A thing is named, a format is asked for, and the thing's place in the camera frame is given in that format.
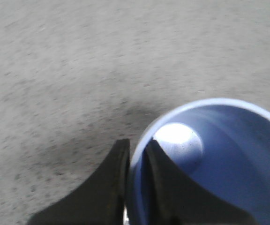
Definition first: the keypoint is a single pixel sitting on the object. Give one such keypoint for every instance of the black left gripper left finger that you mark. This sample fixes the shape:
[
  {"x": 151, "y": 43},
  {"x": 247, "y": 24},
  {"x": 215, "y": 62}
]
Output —
[{"x": 97, "y": 201}]

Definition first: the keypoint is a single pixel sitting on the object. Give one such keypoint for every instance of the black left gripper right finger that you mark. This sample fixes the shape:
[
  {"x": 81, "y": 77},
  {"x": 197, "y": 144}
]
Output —
[{"x": 175, "y": 199}]

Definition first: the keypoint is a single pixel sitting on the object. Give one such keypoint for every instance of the blue plastic cup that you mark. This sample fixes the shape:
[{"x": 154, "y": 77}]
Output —
[{"x": 222, "y": 144}]

